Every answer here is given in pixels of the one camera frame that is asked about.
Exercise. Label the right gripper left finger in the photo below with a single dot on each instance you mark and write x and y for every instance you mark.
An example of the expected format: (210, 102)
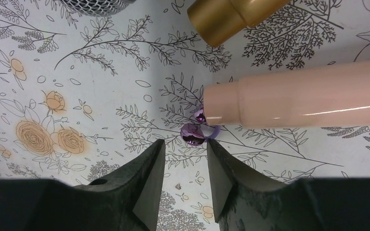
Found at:
(127, 199)

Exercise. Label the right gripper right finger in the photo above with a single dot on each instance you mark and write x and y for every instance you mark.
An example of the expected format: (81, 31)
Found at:
(243, 199)

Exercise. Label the purple earbud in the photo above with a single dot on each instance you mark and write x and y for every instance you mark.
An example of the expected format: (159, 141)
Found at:
(192, 134)

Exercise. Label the floral patterned table mat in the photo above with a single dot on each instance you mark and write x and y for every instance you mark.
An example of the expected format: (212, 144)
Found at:
(81, 96)

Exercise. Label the pink microphone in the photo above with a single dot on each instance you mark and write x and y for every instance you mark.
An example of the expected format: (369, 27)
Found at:
(335, 95)

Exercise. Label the gold microphone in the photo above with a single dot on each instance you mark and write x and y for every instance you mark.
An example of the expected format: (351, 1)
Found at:
(216, 21)

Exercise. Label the purple glitter microphone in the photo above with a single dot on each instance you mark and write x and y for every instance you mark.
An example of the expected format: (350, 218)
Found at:
(98, 8)

